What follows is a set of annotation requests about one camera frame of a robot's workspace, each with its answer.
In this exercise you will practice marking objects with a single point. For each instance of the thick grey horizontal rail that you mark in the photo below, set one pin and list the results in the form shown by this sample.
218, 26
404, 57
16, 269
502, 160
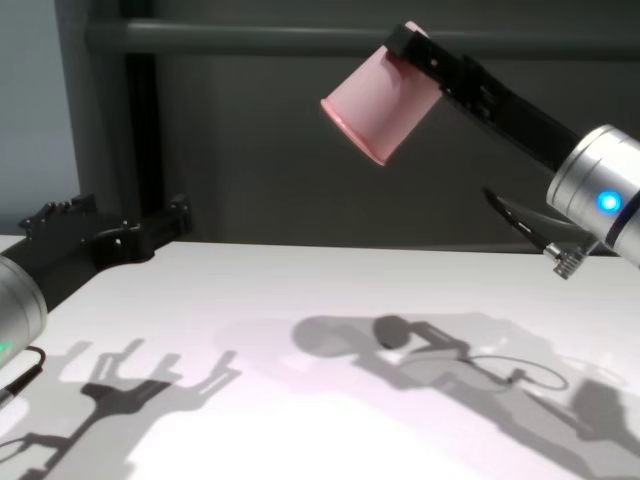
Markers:
250, 40

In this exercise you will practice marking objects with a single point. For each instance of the black vertical post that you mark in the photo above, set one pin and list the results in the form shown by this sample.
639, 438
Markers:
145, 150

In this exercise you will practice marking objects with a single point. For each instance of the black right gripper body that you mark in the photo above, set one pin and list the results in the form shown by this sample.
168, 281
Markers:
530, 130

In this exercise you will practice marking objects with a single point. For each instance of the grey vertical frame post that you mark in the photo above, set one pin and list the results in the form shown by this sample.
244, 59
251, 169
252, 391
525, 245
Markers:
100, 150

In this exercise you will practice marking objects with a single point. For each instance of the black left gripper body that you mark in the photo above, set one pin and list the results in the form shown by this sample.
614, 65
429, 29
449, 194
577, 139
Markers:
65, 260

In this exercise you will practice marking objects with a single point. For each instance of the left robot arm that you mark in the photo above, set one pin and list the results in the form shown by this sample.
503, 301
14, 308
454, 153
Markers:
20, 310

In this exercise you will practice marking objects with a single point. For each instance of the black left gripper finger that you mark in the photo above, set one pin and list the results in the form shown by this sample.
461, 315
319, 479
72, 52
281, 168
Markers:
165, 230
65, 217

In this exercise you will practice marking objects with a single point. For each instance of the pink plastic cup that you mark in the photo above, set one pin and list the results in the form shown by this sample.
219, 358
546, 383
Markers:
380, 110

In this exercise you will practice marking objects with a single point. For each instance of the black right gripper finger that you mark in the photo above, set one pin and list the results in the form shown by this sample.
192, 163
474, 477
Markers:
482, 112
430, 55

